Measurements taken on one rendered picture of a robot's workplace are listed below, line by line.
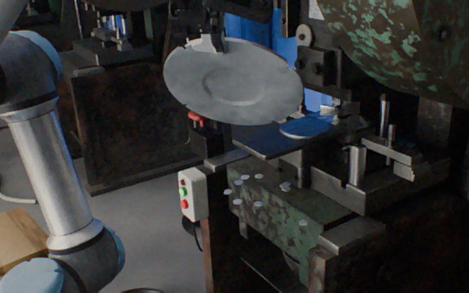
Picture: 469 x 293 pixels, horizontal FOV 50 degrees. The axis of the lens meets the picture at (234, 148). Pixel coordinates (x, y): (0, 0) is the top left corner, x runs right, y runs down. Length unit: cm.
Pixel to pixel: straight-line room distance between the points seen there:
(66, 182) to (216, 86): 35
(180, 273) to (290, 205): 95
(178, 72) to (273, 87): 19
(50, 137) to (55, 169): 6
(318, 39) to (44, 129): 64
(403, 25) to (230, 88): 45
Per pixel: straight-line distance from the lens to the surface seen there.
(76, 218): 103
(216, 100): 108
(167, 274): 206
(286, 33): 124
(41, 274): 100
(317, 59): 117
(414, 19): 68
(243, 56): 94
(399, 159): 120
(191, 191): 136
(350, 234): 109
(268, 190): 124
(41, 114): 98
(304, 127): 124
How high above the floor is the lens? 124
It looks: 24 degrees down
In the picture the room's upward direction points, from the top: 3 degrees counter-clockwise
